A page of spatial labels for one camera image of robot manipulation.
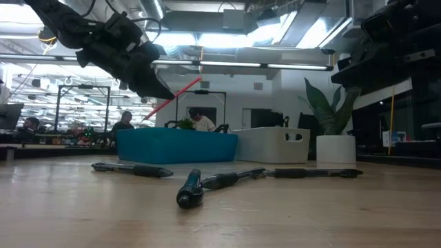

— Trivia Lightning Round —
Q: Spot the yellow vertical pole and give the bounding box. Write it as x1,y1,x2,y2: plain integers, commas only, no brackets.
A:
388,85,396,156

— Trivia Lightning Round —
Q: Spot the white plastic bin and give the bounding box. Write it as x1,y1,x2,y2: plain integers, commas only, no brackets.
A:
230,126,311,165

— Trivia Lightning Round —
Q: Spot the small white box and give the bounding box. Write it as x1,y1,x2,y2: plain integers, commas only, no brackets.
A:
381,130,407,148

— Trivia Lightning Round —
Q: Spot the blue plastic tray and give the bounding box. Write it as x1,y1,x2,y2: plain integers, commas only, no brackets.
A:
116,127,239,165

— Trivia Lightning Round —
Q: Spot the dark computer monitor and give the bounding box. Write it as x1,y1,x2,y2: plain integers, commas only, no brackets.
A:
0,103,25,131

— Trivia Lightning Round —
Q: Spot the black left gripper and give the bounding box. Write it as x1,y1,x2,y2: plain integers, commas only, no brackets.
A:
75,12,176,101

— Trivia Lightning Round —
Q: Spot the red pencil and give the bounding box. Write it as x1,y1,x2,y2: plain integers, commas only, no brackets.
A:
141,76,203,122

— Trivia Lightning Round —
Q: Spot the black background rig frame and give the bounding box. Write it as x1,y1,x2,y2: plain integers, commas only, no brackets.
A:
54,83,112,139
174,90,227,134

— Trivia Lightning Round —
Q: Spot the overhead light bar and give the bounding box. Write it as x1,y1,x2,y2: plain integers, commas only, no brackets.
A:
0,53,334,72

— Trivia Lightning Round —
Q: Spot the potted snake plant white pot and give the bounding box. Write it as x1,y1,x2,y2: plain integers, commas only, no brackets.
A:
298,77,362,165

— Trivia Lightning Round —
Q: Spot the black pen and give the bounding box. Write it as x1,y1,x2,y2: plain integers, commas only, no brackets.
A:
176,168,205,210
263,167,364,179
91,162,174,178
201,167,267,190

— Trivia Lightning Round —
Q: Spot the black aluminium table frame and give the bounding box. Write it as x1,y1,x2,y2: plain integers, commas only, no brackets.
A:
0,144,441,169

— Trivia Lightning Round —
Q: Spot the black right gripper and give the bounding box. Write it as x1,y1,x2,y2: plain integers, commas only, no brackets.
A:
330,0,441,94

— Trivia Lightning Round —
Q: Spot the small green plant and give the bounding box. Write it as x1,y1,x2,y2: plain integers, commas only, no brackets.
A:
177,117,196,131

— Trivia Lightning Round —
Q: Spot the person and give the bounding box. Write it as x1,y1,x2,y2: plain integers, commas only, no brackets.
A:
188,107,217,133
15,116,46,143
110,110,136,147

